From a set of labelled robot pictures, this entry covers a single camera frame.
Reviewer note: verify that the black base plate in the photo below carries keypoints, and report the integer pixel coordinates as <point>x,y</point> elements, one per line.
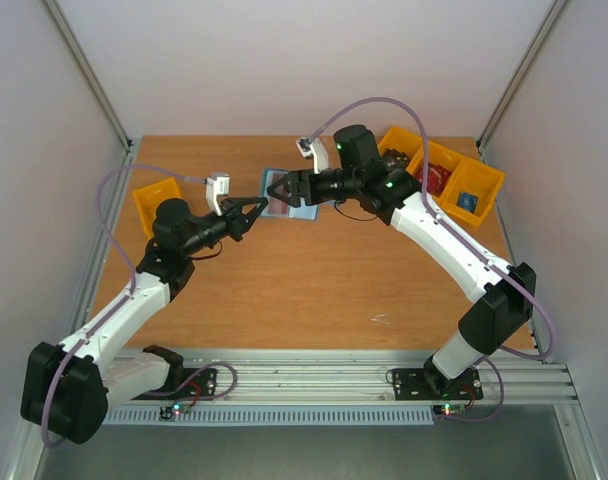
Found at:
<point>409,384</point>
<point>190,384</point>

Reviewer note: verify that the yellow three-compartment bin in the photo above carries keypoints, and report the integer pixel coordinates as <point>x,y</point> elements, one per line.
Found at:
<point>464,187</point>

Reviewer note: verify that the blue card in bin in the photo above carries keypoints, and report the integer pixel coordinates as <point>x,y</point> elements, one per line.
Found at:
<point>467,202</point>

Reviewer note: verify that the grey slotted cable duct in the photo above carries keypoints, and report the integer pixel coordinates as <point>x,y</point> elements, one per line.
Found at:
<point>255,416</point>

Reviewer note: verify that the aluminium frame rail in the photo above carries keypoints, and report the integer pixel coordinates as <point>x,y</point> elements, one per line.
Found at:
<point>316,377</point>

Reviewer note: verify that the black items in bin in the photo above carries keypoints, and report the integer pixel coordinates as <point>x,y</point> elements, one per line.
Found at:
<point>395,160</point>

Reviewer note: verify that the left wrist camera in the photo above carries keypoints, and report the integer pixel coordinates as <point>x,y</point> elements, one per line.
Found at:
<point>217,185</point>

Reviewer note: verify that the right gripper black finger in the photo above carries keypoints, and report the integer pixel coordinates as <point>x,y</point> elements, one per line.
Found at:
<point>282,196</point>
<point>278,181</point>

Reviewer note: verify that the small yellow bin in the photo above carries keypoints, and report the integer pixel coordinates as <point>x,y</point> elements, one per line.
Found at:
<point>149,197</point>

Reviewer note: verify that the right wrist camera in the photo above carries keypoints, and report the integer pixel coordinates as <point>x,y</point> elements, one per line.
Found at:
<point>314,150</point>

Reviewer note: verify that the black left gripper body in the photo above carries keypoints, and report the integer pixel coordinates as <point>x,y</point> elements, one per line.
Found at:
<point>235,229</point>

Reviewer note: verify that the right circuit board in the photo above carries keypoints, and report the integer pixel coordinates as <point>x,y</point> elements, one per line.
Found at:
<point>449,409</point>

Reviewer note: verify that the red cards in bin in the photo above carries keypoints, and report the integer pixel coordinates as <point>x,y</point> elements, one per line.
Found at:
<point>437,179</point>

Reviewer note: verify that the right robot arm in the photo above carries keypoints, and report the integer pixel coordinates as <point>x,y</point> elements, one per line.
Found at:
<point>500,294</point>

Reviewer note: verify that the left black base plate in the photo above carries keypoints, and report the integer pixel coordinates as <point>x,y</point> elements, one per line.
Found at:
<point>190,384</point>

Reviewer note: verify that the left circuit board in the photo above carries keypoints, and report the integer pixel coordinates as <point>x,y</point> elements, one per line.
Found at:
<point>175,411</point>

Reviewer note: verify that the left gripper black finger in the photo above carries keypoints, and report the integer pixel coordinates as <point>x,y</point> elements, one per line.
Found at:
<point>257,202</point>
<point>249,216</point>

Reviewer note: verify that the red card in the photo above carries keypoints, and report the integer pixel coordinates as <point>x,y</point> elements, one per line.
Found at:
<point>278,209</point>

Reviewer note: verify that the circuit board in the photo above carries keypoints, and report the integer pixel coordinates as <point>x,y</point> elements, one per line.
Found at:
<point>175,411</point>
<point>449,409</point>

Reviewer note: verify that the teal leather card holder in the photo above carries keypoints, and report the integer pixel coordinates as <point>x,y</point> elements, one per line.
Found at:
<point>304,213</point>

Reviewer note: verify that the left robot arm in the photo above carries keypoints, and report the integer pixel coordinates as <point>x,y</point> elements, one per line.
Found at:
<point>70,386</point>

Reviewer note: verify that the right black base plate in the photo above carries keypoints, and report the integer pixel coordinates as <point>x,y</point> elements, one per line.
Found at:
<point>409,384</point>

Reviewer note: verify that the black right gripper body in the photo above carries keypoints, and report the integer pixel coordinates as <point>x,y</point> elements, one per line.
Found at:
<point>301,187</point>

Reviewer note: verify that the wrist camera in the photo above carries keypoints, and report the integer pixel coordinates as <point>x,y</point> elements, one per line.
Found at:
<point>217,185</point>
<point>314,150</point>

